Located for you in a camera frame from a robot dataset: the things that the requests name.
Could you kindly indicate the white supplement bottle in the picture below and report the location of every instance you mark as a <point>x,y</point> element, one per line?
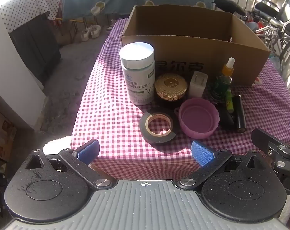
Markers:
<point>137,76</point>

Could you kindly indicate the pink silicone cup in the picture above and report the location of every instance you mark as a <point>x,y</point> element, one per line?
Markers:
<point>197,115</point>

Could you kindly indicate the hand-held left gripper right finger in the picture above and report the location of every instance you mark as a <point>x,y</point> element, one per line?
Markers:
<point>202,154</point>

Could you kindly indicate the white charger plug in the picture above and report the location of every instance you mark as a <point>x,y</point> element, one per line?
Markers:
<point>197,86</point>

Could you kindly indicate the white platform shoe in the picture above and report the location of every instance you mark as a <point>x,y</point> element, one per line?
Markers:
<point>86,34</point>
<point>96,31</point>

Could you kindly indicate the matte black tube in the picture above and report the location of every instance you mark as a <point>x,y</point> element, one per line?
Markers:
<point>225,118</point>

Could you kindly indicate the green dropper bottle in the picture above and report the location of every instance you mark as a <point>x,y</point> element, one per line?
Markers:
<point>221,86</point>

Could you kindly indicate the red and grey toy vehicle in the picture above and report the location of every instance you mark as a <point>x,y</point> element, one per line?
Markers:
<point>254,26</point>

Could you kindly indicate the black folding wheelchair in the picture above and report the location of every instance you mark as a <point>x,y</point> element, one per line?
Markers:
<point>269,10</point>
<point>286,43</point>

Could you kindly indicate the gold lid cosmetic jar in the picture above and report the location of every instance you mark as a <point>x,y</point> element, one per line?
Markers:
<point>171,83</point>

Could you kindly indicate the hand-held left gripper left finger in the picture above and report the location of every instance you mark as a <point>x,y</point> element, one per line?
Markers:
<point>88,149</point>

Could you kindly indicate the glossy black lipstick tube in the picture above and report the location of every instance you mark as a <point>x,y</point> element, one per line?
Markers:
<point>239,117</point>

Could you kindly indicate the printed cardboard carton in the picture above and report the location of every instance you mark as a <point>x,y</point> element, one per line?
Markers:
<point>2,136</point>

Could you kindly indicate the black tape roll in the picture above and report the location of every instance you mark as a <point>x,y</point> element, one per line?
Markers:
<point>145,131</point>

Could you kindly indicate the dark cabinet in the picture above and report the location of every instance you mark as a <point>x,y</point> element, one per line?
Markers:
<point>32,48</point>

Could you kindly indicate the white polka dot cloth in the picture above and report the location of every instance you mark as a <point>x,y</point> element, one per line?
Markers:
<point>22,7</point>

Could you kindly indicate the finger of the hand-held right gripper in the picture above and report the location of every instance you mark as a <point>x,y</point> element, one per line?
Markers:
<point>267,143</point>

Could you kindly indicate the green and yellow tube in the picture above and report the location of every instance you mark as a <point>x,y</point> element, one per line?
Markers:
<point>229,100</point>

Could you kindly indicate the brown cardboard box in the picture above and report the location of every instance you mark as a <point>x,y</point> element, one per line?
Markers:
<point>183,50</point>

